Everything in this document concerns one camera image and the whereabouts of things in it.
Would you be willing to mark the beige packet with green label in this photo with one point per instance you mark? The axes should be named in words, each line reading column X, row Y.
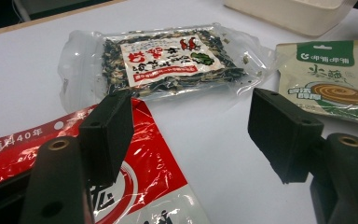
column 323, row 77

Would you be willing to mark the clear packet of dried seaweed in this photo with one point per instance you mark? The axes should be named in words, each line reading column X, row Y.
column 167, row 62

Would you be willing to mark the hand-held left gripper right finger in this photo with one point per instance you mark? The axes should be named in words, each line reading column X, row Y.
column 284, row 137

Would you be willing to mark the cream plastic box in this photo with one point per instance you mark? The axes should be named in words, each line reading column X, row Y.
column 292, row 15

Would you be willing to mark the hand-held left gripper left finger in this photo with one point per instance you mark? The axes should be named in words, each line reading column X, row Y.
column 105, row 140

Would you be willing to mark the red and white seasoning packet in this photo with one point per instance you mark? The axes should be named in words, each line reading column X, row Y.
column 155, row 168

